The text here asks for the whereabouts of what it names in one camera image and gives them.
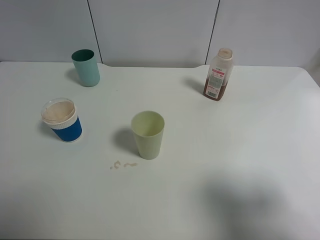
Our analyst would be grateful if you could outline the clear plastic drink bottle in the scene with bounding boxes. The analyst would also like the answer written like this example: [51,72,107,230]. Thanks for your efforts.
[203,48,234,101]

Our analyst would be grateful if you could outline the pale green plastic cup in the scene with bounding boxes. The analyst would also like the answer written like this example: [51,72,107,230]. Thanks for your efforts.
[131,110,165,160]

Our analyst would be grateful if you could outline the teal plastic cup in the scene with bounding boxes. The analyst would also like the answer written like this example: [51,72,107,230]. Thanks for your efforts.
[71,49,101,87]

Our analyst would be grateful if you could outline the blue sleeved glass cup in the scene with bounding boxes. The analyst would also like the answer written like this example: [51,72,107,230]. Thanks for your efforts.
[40,98,83,143]

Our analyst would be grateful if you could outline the brown liquid spill stain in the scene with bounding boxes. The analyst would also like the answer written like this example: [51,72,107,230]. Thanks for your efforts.
[109,160,138,170]

